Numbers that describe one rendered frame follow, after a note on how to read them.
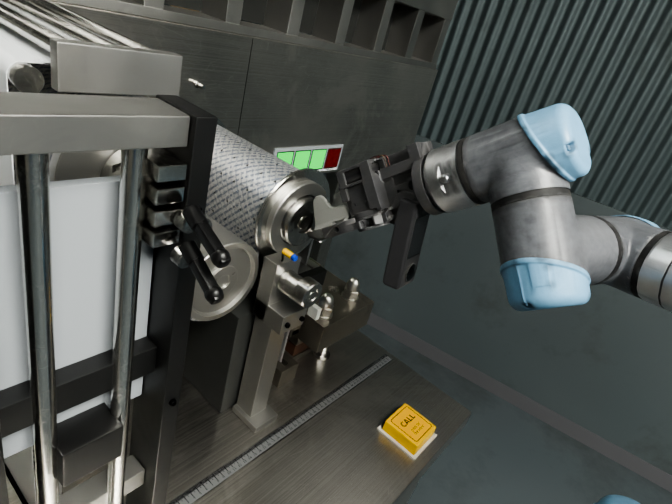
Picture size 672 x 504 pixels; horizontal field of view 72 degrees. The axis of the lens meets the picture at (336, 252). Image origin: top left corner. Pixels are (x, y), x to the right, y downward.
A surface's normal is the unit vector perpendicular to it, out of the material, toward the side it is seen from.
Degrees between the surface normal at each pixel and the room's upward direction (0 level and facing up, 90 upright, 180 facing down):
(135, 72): 90
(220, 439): 0
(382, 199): 50
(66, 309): 90
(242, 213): 94
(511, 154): 78
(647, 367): 90
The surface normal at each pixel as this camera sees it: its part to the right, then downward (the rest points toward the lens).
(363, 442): 0.25, -0.86
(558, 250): 0.00, -0.17
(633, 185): -0.48, 0.29
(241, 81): 0.74, 0.47
